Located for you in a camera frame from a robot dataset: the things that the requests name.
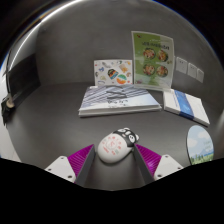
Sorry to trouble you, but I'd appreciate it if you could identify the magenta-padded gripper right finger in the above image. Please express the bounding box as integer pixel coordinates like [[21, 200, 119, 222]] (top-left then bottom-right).
[[132, 143, 184, 185]]

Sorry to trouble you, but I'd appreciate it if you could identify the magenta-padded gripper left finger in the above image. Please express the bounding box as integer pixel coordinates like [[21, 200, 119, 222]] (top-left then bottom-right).
[[44, 143, 97, 188]]

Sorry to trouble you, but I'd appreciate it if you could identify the white panda-print computer mouse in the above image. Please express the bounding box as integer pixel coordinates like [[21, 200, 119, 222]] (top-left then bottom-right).
[[97, 127, 140, 164]]

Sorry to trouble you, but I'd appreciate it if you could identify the white book with blue band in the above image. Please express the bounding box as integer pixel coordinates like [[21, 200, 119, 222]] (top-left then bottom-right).
[[162, 88, 211, 128]]

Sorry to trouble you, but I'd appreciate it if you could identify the grey and white large book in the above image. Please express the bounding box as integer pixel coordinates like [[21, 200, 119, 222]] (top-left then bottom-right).
[[78, 84, 163, 118]]

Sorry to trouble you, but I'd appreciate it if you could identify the black flat panel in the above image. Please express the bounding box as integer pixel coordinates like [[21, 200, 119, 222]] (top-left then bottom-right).
[[5, 49, 42, 104]]

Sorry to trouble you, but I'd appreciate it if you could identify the green food menu stand sign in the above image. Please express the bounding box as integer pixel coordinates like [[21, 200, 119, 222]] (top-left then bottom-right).
[[131, 30, 175, 92]]

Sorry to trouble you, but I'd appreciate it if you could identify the white card with colourful stickers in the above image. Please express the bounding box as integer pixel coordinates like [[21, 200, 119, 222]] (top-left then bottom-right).
[[93, 59, 134, 87]]

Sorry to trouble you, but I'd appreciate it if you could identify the white wall sockets group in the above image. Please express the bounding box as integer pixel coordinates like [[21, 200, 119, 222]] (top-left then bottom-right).
[[174, 56, 205, 84]]

